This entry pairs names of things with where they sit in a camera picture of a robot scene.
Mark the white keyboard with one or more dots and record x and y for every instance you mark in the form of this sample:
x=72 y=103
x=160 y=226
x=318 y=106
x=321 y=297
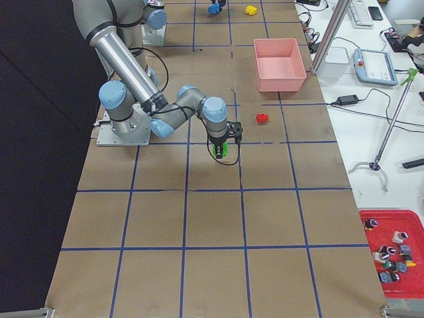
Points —
x=359 y=15

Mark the pink plastic box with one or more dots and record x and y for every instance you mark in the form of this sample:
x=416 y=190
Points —
x=279 y=65

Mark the green toy block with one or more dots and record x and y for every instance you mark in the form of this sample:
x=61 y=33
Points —
x=220 y=150

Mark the aluminium frame post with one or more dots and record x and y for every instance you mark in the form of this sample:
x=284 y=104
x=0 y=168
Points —
x=334 y=23

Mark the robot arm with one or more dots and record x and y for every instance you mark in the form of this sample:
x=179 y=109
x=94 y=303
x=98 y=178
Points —
x=153 y=25
x=135 y=106

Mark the teach pendant tablet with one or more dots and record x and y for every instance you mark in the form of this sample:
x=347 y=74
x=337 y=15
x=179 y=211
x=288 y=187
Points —
x=374 y=67

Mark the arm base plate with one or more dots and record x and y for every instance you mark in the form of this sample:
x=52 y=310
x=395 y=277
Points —
x=133 y=132
x=152 y=37

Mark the black power adapter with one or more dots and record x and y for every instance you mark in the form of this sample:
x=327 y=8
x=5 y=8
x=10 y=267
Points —
x=347 y=100

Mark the black smartphone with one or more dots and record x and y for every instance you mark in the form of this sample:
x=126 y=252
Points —
x=375 y=13

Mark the green handled grabber tool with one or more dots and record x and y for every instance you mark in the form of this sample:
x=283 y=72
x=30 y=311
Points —
x=374 y=165

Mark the white square device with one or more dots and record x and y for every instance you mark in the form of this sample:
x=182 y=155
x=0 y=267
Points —
x=334 y=65

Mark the yellow toy block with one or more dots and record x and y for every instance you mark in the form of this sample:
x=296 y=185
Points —
x=251 y=10

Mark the red toy block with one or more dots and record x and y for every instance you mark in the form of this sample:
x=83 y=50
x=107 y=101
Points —
x=262 y=118

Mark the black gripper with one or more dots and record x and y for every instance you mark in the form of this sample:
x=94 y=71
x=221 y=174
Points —
x=222 y=2
x=217 y=141

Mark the red tray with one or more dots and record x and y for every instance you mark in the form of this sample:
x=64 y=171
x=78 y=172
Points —
x=395 y=238

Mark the blue toy block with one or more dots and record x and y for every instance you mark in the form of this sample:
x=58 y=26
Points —
x=214 y=9

